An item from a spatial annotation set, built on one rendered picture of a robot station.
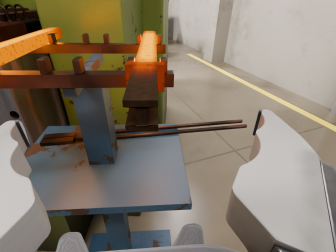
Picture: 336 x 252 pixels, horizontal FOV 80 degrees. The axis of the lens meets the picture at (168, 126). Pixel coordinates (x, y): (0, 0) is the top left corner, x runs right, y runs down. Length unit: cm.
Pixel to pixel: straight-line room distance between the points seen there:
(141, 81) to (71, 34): 58
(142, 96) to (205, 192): 124
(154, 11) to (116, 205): 92
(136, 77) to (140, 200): 28
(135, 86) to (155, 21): 95
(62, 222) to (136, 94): 90
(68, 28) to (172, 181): 56
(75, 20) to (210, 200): 114
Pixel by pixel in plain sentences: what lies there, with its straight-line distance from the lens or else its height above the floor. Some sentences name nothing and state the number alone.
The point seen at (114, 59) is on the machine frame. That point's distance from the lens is 73.
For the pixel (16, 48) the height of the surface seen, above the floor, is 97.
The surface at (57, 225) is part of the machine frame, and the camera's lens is 106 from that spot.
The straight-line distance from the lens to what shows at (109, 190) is 46.
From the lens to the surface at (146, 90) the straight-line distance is 18.
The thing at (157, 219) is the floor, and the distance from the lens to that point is 125.
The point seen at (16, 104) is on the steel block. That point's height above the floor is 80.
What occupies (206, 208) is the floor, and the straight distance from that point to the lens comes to 131.
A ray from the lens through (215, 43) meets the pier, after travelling 409.
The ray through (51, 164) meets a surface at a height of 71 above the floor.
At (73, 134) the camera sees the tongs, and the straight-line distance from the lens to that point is 63.
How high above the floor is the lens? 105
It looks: 33 degrees down
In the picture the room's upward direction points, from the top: 1 degrees clockwise
